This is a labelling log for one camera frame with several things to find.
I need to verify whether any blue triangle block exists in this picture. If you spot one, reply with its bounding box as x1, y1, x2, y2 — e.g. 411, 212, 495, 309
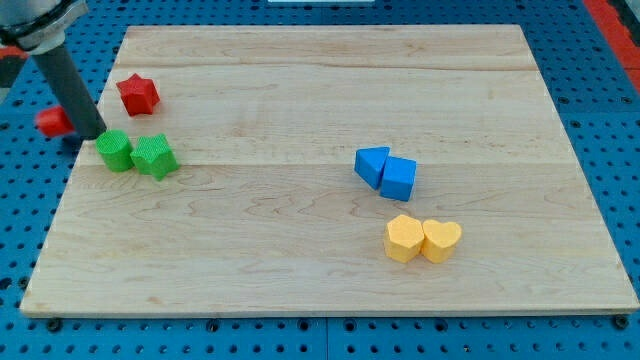
354, 146, 390, 190

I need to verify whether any green cylinder block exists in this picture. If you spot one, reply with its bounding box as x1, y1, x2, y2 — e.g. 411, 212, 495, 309
95, 129, 134, 172

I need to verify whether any dark grey pointer rod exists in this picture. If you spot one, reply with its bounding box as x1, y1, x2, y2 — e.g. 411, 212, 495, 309
34, 45, 107, 140

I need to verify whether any blue cube block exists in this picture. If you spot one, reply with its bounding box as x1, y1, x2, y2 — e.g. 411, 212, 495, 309
380, 156, 417, 202

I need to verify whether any light wooden board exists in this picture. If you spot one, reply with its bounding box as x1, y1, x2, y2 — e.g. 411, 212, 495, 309
20, 25, 639, 318

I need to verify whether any red star block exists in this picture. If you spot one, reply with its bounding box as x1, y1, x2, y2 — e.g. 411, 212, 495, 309
116, 73, 160, 116

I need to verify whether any yellow hexagon block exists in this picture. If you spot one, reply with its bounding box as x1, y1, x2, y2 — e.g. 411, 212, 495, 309
384, 215, 424, 263

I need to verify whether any red block off board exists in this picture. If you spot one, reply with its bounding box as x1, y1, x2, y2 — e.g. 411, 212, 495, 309
35, 106, 75, 138

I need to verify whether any yellow heart block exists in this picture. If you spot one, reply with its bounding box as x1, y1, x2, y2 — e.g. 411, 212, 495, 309
421, 219, 462, 264

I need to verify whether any green star block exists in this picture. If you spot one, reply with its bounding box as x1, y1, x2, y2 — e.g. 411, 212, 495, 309
130, 133, 180, 181

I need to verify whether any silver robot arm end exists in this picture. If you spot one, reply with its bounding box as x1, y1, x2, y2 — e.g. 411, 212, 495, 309
1, 0, 89, 55

